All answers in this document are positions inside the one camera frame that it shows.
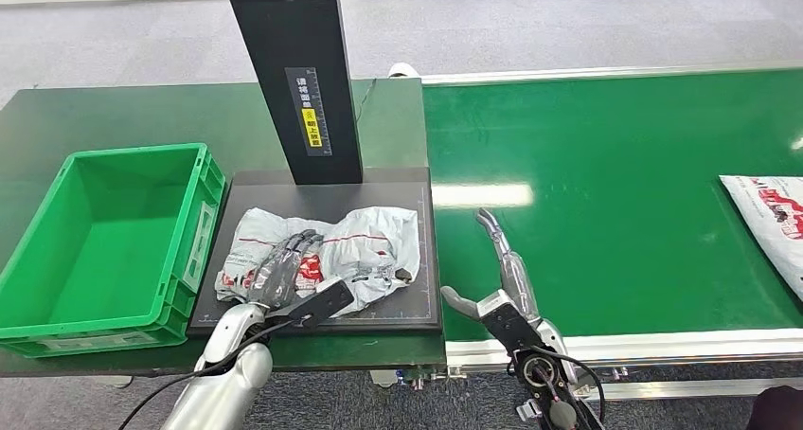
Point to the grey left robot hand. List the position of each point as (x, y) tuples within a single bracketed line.
[(282, 270)]

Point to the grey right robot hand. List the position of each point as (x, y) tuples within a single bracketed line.
[(517, 283)]

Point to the white red-printed package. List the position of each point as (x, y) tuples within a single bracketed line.
[(775, 226), (370, 251)]

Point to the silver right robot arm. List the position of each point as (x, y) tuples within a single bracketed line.
[(552, 377)]

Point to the green conveyor belt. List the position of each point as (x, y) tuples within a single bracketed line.
[(596, 195)]

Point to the flat white red-printed package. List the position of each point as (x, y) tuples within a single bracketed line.
[(775, 226)]

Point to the grey metal clamp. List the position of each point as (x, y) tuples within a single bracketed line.
[(529, 410)]

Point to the black and yellow label sticker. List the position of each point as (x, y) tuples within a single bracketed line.
[(310, 113)]

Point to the green plastic crate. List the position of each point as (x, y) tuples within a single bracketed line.
[(94, 251)]

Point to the dark green table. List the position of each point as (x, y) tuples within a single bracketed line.
[(125, 113)]

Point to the white roller end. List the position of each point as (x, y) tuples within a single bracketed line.
[(403, 71)]

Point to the black scanner column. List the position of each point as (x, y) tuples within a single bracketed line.
[(282, 32)]

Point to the dark rounded object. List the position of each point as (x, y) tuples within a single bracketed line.
[(778, 411)]

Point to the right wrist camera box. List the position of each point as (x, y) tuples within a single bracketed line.
[(511, 323)]

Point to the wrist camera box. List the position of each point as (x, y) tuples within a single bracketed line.
[(511, 323), (323, 301)]

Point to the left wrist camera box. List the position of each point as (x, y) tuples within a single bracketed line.
[(323, 301)]

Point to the black scanner base plate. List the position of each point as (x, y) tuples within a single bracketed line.
[(408, 308)]

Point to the metal bracket under table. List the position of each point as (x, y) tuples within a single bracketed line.
[(417, 375)]

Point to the aluminium conveyor frame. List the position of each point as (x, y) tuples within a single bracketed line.
[(690, 342)]

